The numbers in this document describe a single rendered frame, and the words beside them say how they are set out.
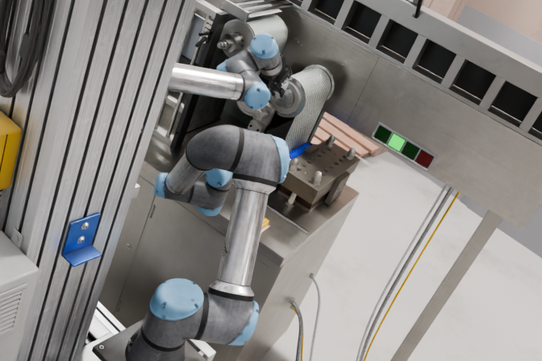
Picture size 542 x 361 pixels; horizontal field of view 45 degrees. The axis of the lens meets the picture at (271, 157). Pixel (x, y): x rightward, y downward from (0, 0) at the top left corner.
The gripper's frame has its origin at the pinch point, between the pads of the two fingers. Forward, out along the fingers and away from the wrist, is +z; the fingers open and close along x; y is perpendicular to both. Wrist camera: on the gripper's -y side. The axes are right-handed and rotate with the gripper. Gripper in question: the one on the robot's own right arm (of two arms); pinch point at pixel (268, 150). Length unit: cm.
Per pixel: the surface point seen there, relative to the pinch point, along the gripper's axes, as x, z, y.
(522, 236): -105, 285, -104
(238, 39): 28.3, 6.2, 26.9
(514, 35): -26, 300, 18
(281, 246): -22.8, -15.3, -19.0
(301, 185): -14.3, 5.5, -7.9
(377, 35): -6, 43, 41
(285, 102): 3.9, 7.9, 14.9
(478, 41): -39, 42, 56
